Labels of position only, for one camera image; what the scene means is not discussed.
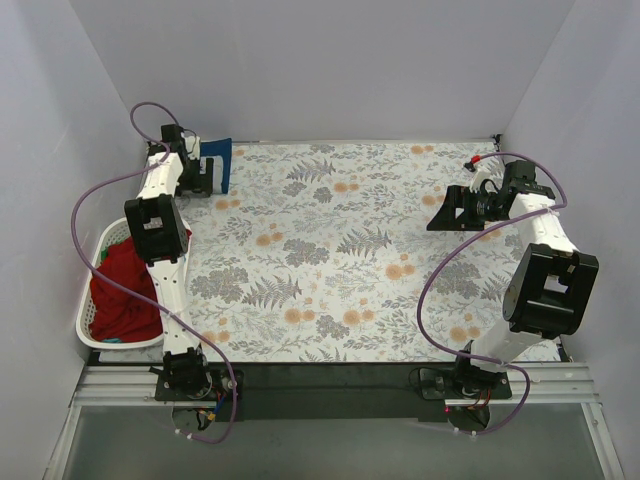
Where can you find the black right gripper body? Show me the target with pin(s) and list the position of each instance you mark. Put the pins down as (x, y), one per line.
(463, 208)

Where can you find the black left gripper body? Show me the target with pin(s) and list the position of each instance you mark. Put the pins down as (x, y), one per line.
(206, 175)

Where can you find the dark blue t shirt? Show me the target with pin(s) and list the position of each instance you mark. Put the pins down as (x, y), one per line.
(223, 148)

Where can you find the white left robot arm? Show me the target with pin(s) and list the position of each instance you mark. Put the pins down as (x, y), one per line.
(161, 239)

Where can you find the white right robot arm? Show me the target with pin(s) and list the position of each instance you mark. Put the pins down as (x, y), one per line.
(548, 293)

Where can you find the white plastic laundry basket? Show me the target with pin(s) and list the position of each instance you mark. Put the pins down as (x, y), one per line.
(92, 310)

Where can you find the teal t shirt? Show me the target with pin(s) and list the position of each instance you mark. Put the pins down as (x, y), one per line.
(103, 256)

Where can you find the floral patterned table cloth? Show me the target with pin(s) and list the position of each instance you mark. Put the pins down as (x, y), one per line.
(320, 252)

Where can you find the red t shirt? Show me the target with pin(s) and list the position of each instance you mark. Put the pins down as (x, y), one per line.
(115, 289)

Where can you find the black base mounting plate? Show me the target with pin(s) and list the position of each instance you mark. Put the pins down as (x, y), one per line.
(308, 391)

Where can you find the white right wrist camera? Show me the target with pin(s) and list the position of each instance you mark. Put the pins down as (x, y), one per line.
(479, 175)

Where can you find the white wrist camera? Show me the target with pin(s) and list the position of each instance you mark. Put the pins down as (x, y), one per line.
(192, 146)
(479, 175)

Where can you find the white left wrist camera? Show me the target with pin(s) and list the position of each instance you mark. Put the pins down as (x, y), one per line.
(192, 146)

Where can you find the aluminium frame rail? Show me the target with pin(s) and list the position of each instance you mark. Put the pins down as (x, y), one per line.
(135, 385)

